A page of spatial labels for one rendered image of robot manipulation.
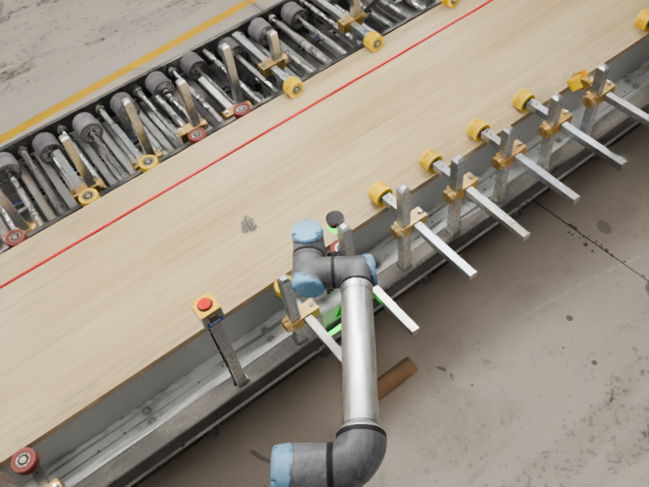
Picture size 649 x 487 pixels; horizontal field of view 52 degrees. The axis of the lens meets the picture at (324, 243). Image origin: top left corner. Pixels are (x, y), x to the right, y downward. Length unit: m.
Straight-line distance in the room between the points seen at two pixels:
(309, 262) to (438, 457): 1.43
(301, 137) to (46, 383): 1.35
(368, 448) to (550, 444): 1.68
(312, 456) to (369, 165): 1.46
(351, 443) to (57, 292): 1.47
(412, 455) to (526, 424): 0.51
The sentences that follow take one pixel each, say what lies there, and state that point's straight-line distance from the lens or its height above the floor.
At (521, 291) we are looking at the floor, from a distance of 3.43.
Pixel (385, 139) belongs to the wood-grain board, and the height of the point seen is 0.90.
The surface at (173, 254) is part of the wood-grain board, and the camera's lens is 2.57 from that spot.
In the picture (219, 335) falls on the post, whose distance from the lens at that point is 2.14.
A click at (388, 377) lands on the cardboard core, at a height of 0.08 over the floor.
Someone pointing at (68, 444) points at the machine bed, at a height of 0.67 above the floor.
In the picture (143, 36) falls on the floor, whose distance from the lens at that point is 5.26.
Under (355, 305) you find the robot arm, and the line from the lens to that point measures 1.74.
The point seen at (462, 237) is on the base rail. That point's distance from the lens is 2.72.
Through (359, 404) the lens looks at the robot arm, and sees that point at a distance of 1.58.
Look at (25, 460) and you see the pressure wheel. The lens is 2.38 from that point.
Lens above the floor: 2.87
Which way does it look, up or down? 53 degrees down
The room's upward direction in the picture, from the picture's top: 10 degrees counter-clockwise
